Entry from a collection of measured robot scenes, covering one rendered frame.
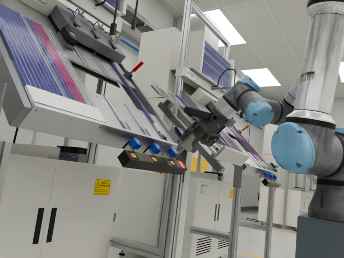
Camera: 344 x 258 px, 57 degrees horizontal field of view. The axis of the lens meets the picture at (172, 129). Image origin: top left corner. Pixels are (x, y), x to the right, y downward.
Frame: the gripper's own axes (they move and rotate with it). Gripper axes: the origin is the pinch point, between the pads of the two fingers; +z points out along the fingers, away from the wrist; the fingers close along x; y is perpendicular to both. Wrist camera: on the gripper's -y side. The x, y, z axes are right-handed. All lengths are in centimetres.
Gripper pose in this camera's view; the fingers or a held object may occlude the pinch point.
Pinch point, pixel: (178, 147)
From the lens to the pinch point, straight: 116.5
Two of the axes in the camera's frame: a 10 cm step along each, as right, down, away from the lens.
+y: 5.1, 7.0, -4.9
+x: 5.3, 1.9, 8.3
